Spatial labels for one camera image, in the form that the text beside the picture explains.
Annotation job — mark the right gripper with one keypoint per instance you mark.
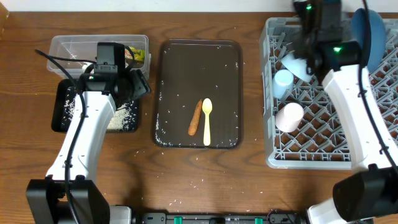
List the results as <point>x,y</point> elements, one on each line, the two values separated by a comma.
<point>297,49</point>

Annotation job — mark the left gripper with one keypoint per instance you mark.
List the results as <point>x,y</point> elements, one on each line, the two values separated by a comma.
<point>143,86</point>

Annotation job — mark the yellow snack wrapper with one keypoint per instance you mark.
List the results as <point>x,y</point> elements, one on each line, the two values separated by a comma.
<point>138,55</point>

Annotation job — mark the white rice pile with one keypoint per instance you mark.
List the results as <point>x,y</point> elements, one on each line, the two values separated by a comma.
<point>124,119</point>

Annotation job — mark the light blue bowl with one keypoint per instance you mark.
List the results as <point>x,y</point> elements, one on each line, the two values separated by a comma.
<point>297,67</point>

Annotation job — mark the dark blue plate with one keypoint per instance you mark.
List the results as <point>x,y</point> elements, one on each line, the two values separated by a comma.
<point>378,35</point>

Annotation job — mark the light blue cup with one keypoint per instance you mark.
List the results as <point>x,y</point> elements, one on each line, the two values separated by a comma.
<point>282,82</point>

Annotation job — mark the orange carrot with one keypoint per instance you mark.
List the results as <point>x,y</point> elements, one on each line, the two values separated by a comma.
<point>192,129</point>

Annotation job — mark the yellow plastic spoon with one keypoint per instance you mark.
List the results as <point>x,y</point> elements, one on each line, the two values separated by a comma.
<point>207,109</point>

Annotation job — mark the pink cup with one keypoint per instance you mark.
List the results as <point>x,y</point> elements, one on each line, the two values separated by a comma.
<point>289,117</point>

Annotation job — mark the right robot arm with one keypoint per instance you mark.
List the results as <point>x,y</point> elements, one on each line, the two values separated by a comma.
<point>341,67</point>

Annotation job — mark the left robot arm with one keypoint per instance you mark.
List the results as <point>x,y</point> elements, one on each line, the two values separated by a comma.
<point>68,193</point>

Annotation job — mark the grey dishwasher rack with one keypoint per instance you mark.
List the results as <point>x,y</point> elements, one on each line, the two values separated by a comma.
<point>318,142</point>

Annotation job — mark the black rectangular tray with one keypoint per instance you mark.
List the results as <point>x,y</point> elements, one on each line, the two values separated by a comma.
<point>64,87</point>

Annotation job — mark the dark brown serving tray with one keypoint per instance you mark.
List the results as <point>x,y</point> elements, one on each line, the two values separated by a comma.
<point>190,71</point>

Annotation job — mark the clear plastic bin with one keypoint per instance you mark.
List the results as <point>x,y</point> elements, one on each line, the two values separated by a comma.
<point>78,50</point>

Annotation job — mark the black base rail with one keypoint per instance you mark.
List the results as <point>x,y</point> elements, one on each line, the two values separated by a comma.
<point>217,218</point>

